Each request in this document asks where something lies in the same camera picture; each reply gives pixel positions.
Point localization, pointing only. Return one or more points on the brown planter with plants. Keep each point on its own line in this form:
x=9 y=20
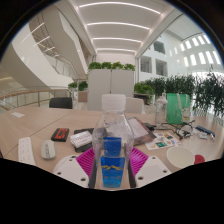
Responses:
x=82 y=91

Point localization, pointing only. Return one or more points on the white computer mouse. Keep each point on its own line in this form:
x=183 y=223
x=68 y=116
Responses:
x=48 y=149

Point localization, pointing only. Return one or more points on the black chair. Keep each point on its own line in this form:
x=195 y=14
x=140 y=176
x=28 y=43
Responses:
x=61 y=103

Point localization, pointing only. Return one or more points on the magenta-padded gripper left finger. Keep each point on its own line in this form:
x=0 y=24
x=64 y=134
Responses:
x=71 y=168

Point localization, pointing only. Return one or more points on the low green plant bed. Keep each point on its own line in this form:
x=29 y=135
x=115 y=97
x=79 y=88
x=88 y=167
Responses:
x=143 y=89

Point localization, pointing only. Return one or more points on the green plants atop cabinet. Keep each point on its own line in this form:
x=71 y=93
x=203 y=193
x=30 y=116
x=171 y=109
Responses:
x=111 y=66

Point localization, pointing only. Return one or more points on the white packet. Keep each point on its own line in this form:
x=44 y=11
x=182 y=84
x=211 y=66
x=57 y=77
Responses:
x=203 y=135

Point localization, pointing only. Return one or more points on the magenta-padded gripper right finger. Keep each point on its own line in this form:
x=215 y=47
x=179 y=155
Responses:
x=151 y=170

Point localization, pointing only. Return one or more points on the row of green hedge plants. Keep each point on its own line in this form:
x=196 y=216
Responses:
x=206 y=93

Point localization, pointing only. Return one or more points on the white cabinet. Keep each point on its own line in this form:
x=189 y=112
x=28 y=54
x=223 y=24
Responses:
x=110 y=83

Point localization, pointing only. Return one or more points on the white chair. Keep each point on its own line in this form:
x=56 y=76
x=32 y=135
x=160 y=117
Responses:
x=136 y=106

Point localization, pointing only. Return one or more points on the clear blue-label water bottle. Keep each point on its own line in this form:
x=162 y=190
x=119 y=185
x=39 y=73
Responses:
x=113 y=133

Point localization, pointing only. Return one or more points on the white paper cup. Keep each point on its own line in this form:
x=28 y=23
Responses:
x=180 y=156

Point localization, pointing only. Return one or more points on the small black red box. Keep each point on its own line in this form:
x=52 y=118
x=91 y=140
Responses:
x=60 y=134

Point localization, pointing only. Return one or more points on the ceiling light strips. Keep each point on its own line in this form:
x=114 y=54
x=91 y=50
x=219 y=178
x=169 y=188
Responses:
x=118 y=25

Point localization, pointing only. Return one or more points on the black wallet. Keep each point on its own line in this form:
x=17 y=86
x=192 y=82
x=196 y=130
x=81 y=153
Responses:
x=83 y=149

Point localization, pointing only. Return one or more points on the small white card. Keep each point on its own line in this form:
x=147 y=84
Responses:
x=18 y=115

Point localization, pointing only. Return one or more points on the clear shaker bottle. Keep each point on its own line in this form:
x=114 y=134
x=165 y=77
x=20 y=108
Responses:
x=161 y=110

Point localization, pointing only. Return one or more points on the small black device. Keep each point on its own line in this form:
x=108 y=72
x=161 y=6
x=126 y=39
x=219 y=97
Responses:
x=149 y=126

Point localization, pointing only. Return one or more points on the wood-topped glass railing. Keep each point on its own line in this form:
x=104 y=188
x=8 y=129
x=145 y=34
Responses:
x=30 y=95

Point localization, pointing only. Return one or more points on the green tote bag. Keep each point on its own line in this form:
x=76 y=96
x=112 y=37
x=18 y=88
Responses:
x=176 y=108

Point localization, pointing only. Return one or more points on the small white card box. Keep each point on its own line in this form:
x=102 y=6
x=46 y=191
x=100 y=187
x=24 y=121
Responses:
x=81 y=139

